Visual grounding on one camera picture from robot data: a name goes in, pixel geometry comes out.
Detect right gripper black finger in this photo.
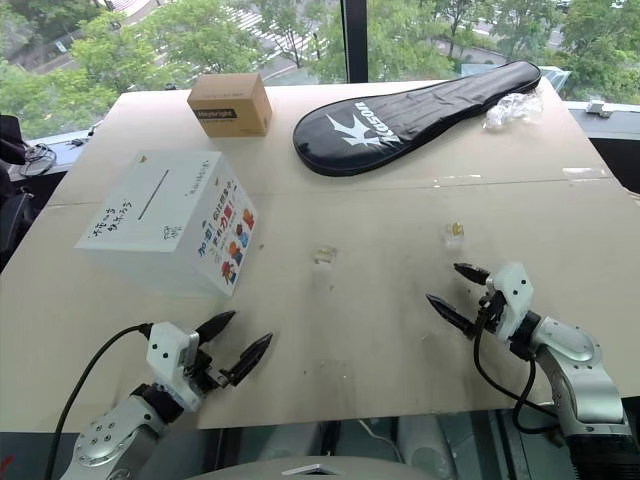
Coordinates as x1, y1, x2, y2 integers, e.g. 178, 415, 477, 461
452, 262, 494, 287
425, 293, 480, 341

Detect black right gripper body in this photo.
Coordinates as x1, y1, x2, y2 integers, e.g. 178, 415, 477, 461
477, 288, 508, 333

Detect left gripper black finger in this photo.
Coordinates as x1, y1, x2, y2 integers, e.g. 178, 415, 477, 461
195, 310, 237, 346
221, 332, 274, 387

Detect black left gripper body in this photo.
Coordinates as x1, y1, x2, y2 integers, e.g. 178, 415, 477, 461
184, 339, 236, 400

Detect white slotted ballot box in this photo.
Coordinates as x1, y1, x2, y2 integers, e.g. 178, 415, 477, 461
74, 149, 259, 299

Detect crumpled clear plastic wrap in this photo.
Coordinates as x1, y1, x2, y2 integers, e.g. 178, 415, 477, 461
481, 91, 544, 133

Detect black racket cover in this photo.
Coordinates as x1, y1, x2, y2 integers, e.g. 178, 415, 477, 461
292, 60, 544, 177

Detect brown cardboard box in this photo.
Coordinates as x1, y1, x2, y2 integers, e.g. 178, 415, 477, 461
186, 72, 274, 139

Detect black bag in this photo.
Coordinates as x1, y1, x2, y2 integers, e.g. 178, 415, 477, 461
0, 113, 37, 274

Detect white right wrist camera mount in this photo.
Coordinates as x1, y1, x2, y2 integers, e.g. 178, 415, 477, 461
482, 261, 535, 344

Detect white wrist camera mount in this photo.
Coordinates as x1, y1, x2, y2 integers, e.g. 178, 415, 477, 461
482, 261, 535, 344
146, 322, 209, 414

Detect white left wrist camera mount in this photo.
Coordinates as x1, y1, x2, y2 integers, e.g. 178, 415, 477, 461
146, 322, 209, 414

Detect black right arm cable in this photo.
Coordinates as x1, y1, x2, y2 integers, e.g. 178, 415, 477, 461
472, 299, 562, 420

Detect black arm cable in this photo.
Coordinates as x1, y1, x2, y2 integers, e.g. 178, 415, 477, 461
472, 299, 562, 420
47, 323, 154, 480

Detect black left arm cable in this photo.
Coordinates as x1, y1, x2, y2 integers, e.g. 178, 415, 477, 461
47, 323, 154, 480

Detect thin white cable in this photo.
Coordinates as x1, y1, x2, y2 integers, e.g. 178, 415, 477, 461
358, 418, 404, 464

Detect tangled dark cables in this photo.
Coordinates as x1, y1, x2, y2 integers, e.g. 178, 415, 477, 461
18, 141, 59, 177

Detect black window frame post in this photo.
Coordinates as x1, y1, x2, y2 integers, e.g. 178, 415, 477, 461
340, 0, 370, 84

